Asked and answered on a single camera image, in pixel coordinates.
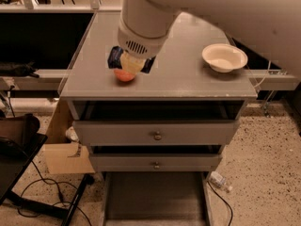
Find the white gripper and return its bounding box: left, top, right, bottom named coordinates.
left=118, top=20, right=168, bottom=74

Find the dark blue rxbar wrapper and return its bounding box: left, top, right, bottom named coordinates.
left=107, top=46, right=155, bottom=73

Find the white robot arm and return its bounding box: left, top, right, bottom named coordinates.
left=118, top=0, right=301, bottom=79

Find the grey top drawer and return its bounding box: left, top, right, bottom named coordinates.
left=73, top=121, right=239, bottom=146

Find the grey drawer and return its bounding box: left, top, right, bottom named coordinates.
left=73, top=121, right=239, bottom=146
left=89, top=153, right=222, bottom=172
left=100, top=172, right=214, bottom=226

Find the grey drawer cabinet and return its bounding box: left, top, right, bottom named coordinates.
left=58, top=10, right=259, bottom=226

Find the grey middle drawer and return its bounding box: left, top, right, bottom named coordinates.
left=89, top=153, right=222, bottom=172

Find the grey bottom drawer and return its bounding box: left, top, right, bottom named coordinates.
left=100, top=172, right=214, bottom=226

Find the red apple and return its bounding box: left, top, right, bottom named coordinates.
left=114, top=69, right=135, bottom=82

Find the white paper bowl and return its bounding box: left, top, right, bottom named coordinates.
left=202, top=43, right=248, bottom=73

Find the cardboard box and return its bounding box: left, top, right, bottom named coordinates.
left=43, top=100, right=94, bottom=174

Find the brown bag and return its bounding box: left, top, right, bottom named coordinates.
left=0, top=114, right=40, bottom=156

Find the clear plastic bottle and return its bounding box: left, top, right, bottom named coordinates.
left=209, top=171, right=232, bottom=193

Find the black monitor stand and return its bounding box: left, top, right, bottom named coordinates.
left=0, top=133, right=96, bottom=226

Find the metal frame rail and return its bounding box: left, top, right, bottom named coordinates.
left=0, top=0, right=123, bottom=15

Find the black cloth on rail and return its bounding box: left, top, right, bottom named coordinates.
left=0, top=62, right=40, bottom=78

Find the white hanging cable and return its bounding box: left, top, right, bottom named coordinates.
left=253, top=59, right=273, bottom=89

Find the black floor cable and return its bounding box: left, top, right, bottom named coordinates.
left=17, top=160, right=94, bottom=226

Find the black cable right floor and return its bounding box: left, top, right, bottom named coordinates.
left=207, top=181, right=234, bottom=226

